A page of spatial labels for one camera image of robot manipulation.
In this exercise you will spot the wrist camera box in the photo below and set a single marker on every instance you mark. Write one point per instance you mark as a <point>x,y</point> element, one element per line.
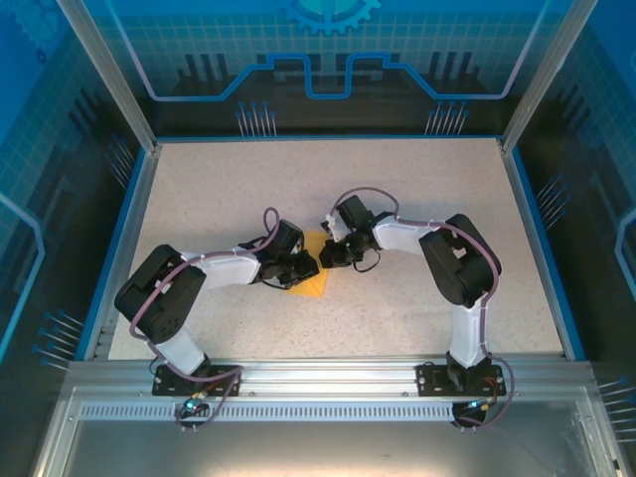
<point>355,211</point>
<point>284,236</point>

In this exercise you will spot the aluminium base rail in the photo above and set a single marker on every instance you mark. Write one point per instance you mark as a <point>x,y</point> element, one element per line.
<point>328,375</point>

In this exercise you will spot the aluminium side rail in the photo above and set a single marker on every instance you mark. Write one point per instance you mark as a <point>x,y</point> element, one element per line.
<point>538,251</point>
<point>126,248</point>

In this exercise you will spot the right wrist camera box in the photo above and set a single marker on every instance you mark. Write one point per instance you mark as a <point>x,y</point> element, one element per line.
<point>355,211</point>

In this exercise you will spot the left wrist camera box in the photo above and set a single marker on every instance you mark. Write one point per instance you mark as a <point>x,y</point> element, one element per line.
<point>284,236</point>

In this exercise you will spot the blue table edge frame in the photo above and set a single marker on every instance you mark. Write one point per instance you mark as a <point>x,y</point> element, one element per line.
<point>547,248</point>

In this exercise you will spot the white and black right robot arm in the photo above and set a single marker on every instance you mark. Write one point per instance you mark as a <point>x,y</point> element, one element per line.
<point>462,268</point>

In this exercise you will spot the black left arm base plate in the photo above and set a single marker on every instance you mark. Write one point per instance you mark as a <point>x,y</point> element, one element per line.
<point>169,388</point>

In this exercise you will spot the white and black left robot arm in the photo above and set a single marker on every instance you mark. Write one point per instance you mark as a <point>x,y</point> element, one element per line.
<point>159,298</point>

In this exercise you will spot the sheet metal panel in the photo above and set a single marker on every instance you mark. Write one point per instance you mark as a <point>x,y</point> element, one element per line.
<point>318,447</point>

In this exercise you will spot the yellow paper sheet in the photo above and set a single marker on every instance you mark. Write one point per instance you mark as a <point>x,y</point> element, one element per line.
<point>313,289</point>

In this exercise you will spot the aluminium corner post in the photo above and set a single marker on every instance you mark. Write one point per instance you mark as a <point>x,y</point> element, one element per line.
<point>545,74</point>
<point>111,74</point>

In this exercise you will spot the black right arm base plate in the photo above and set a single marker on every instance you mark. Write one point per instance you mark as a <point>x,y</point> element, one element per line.
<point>429,383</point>

